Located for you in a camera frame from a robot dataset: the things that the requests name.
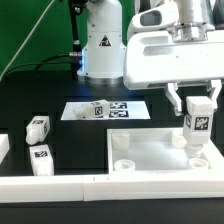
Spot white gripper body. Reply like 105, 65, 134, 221
123, 30, 224, 89

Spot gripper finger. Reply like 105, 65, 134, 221
206, 79, 222, 110
165, 83, 182, 116

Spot white square table top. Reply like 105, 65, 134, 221
107, 128, 224, 173

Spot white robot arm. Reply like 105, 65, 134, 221
78, 0, 224, 115

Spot white marker sheet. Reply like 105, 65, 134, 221
61, 101, 150, 120

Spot white left fence block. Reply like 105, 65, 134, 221
0, 134, 10, 164

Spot white front fence bar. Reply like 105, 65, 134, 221
0, 173, 224, 203

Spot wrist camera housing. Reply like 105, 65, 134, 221
127, 2, 179, 39

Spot black cables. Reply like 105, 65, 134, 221
3, 53, 83, 78

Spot grey cable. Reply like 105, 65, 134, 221
0, 0, 56, 81

